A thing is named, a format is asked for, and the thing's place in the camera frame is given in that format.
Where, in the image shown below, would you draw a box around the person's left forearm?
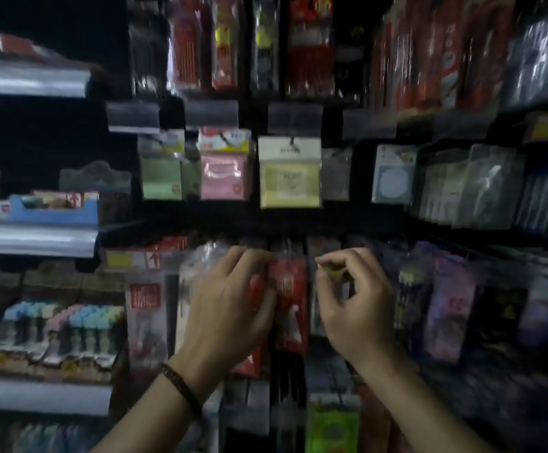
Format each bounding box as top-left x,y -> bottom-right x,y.
92,361 -> 223,453

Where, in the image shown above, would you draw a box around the blue display box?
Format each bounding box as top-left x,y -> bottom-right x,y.
8,191 -> 100,227

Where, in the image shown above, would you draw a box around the dark packet with yellow print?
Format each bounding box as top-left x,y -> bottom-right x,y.
393,259 -> 427,346

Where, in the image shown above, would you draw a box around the clear packet with red label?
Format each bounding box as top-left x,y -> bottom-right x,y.
125,272 -> 169,369

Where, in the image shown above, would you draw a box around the person's left hand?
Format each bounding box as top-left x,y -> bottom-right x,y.
172,246 -> 278,396

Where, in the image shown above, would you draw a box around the grey clear hang tab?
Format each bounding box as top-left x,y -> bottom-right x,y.
59,161 -> 132,195

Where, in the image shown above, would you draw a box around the white blue note packet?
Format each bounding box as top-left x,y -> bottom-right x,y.
371,145 -> 419,205

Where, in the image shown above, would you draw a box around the yellow sticky note packet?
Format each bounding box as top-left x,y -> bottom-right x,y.
258,137 -> 323,209

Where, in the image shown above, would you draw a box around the silver shelf rail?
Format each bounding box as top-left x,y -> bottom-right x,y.
0,221 -> 99,259
0,59 -> 91,99
0,376 -> 113,417

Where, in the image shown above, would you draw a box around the yellow black pen packet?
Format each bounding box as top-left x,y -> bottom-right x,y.
251,0 -> 282,95

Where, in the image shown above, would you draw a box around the row of red packets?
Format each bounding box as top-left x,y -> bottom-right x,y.
370,0 -> 516,112

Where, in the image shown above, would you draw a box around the clear price tag holder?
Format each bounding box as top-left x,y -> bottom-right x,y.
268,103 -> 324,136
184,100 -> 240,131
106,101 -> 161,134
342,108 -> 398,140

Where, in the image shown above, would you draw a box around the row of pastel capped pens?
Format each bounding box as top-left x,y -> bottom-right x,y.
0,299 -> 126,374

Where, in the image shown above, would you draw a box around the person's right forearm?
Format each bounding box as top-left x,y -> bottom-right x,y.
349,351 -> 496,453

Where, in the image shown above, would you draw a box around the person's right hand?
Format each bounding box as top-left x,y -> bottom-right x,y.
313,247 -> 397,369

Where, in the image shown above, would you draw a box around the purple hanging packet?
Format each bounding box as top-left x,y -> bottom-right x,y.
422,254 -> 480,365

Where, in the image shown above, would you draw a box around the green sticky note packet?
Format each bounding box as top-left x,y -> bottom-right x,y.
138,132 -> 186,201

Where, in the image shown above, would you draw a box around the red yellow pencil packet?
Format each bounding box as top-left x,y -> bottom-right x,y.
210,0 -> 246,93

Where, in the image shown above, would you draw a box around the clear plastic packet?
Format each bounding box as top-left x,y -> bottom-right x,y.
175,240 -> 229,354

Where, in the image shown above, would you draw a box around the pink sticky note packet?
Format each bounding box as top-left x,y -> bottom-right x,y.
197,128 -> 252,201

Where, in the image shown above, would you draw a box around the row of clear packets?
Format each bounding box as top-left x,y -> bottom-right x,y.
415,145 -> 526,230

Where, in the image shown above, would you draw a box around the yellow red shelf label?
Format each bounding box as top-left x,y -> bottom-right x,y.
101,236 -> 190,272

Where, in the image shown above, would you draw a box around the clear packet with yellow tag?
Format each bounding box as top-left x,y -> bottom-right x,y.
311,264 -> 353,337

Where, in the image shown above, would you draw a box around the red white hanging packet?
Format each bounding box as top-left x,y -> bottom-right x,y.
274,257 -> 310,355

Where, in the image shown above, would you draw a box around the row of blue packets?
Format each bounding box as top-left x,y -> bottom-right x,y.
515,153 -> 548,242

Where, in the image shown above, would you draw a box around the lilac grey packet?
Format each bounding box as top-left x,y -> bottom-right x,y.
516,266 -> 548,348

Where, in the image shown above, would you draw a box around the blue white stationery packet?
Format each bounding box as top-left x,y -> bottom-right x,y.
503,11 -> 548,112

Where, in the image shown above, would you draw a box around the grey sticky note packet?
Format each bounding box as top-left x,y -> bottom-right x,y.
321,147 -> 353,202

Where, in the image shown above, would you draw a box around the brown braided bracelet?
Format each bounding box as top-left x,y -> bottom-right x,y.
160,363 -> 204,418

